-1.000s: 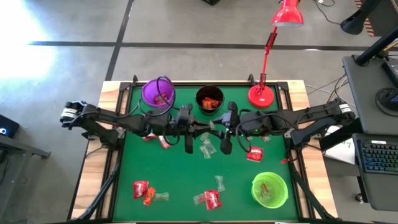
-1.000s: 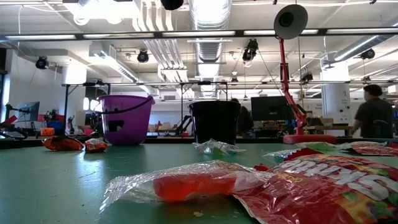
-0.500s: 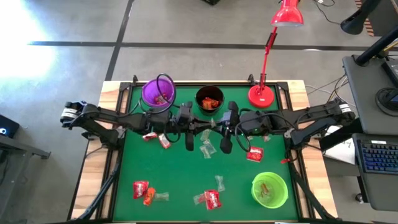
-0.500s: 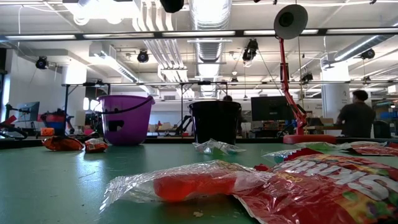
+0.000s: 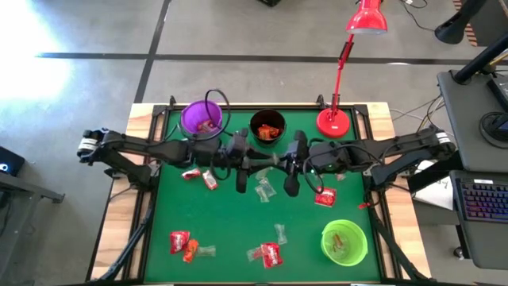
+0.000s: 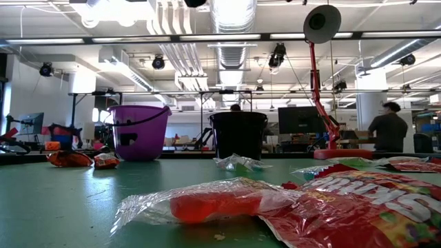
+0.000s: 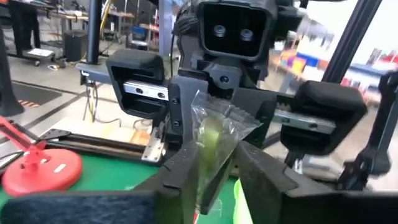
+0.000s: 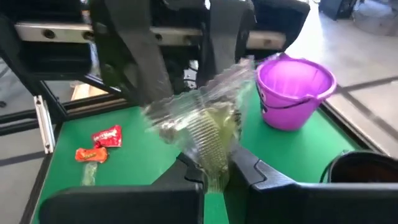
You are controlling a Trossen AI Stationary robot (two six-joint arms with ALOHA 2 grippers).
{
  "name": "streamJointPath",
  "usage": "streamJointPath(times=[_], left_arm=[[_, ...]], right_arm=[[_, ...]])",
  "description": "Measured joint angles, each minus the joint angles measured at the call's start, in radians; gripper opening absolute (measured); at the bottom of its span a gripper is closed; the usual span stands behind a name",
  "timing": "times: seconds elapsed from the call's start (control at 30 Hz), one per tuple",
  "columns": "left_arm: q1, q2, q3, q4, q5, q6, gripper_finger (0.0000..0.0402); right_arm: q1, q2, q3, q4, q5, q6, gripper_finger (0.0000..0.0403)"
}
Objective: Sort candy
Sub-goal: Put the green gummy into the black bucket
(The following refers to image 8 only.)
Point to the black bucket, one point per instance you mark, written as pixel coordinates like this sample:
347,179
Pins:
357,168

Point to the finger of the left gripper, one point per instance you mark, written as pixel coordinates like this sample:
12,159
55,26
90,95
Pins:
133,53
227,34

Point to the silver corner bracket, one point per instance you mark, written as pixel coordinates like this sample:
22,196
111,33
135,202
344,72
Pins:
43,124

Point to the purple face bucket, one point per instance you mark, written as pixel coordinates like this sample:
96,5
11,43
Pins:
289,115

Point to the orange peanut butter cup pack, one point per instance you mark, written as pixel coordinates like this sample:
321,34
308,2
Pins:
91,154

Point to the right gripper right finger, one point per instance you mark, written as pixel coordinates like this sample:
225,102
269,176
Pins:
295,205

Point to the green felt table mat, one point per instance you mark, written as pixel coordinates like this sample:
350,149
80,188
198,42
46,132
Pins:
140,149

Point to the clear green candy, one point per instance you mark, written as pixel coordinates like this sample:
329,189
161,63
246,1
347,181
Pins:
202,124

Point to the black crate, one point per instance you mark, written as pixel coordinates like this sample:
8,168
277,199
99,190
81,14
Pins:
337,9

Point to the grey bin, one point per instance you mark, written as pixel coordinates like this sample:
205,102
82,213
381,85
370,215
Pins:
376,18

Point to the red Skittles pack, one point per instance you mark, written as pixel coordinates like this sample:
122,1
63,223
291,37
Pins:
109,137

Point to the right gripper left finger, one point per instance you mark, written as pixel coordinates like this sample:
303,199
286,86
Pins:
140,205

